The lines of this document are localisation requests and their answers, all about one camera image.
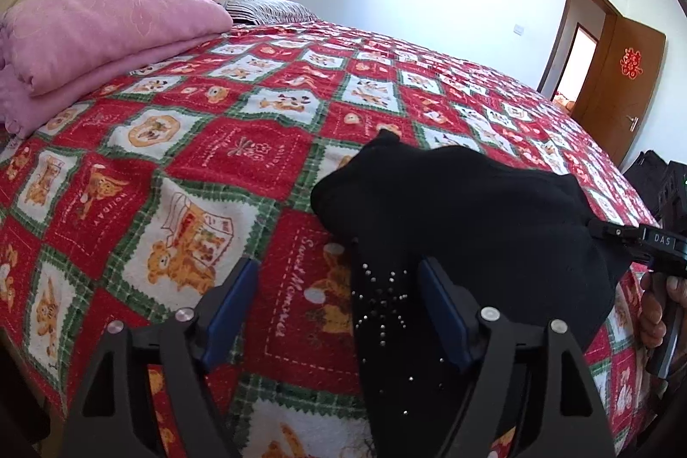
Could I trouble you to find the black pants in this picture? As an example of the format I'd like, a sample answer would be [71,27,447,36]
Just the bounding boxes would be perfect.
[311,131,630,457]

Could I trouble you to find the right hand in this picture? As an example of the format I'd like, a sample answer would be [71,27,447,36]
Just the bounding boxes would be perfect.
[638,273,686,349]

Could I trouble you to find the black suitcase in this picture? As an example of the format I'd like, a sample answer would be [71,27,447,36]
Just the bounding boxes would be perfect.
[624,150,669,216]

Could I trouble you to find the brown wooden door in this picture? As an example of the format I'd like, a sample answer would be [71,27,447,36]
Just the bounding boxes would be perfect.
[572,15,666,164]

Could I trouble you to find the red door decoration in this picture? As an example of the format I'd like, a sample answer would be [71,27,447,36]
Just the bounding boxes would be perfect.
[620,48,643,80]

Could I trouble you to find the red patchwork bedspread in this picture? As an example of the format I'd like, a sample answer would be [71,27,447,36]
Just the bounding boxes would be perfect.
[1,21,651,457]

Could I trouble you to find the pink folded blanket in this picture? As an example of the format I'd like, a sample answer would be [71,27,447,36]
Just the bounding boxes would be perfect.
[1,0,233,137]

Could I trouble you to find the grey striped pillow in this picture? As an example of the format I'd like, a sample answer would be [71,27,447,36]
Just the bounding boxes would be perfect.
[216,0,318,25]

